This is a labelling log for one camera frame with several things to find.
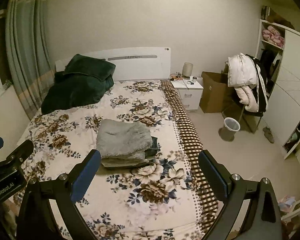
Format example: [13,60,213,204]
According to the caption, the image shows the grey fleece pants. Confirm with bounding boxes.
[96,119,152,161]

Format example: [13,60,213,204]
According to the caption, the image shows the dark folded jeans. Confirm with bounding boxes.
[145,137,158,159]

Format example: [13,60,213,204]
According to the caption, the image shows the green curtain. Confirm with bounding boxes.
[5,0,56,119]

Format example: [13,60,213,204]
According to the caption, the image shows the cream table lamp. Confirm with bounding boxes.
[182,62,193,77]

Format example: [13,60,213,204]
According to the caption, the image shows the white trash bin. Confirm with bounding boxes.
[218,117,241,141]

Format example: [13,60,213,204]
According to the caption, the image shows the white nightstand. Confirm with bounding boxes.
[171,79,204,112]

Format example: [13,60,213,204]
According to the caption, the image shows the grey slipper pair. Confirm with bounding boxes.
[263,127,275,144]

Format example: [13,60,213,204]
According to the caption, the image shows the white wardrobe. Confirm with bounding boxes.
[255,20,300,158]

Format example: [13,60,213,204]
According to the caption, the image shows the wooden chair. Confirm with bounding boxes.
[222,102,263,134]

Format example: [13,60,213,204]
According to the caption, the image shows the white headboard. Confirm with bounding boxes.
[54,47,172,82]

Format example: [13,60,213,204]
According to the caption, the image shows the pink folded blanket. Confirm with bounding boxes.
[261,25,285,48]

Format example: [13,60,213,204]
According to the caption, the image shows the cardboard box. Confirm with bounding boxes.
[199,72,234,113]

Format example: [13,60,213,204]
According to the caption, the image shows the white puffer jacket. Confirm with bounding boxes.
[227,53,258,113]

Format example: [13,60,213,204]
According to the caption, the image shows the dark green blanket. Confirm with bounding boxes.
[41,54,116,114]

